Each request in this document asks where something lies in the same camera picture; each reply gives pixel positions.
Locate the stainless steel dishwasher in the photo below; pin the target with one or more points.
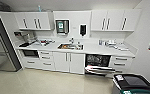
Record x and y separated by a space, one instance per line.
99 68

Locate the stack of white bowls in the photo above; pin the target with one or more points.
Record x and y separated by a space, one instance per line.
110 43

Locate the stainless steel sink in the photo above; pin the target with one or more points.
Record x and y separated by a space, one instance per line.
70 46

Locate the small chrome counter knob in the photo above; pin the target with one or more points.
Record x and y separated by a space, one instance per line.
79 43

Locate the chrome sink faucet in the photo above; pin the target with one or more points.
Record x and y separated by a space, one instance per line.
72 41

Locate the white two-door sink cabinet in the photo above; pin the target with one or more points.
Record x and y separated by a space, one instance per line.
69 62

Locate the grey paper towel dispenser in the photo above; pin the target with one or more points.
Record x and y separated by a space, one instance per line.
62 26

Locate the white wide drawer unit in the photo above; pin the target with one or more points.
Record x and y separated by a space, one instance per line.
46 59

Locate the dish rack with utensils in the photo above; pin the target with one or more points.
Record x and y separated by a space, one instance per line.
41 42

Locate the black built-in microwave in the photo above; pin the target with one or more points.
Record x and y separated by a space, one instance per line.
29 53

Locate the white drawer under microwave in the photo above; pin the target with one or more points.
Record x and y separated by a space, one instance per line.
30 62

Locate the white narrow three-drawer unit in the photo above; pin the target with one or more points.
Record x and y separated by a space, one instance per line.
121 63

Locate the black coffee maker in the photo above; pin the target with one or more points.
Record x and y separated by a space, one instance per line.
19 35

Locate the grey bin with black lid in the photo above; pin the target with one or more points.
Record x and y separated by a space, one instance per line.
132 81

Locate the stainless steel refrigerator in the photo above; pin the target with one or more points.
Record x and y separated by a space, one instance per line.
2 46

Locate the grey bin with green lid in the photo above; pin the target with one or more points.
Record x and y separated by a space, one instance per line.
137 91

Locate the black wall soap dispenser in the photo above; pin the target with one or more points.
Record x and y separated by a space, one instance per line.
83 30

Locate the white three-door wall cabinet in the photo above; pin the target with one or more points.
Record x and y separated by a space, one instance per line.
116 20

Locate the white two-door wall cabinet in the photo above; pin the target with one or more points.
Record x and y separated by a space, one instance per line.
32 21

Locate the bottle on wall cabinet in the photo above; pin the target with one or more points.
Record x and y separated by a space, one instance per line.
39 8

